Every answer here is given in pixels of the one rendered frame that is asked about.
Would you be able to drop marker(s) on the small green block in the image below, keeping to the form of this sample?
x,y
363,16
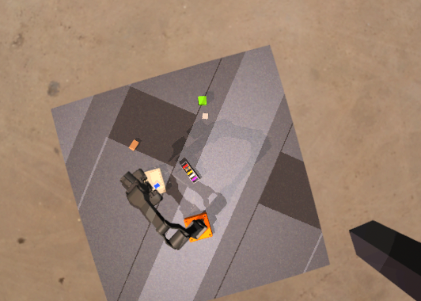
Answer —
x,y
203,100

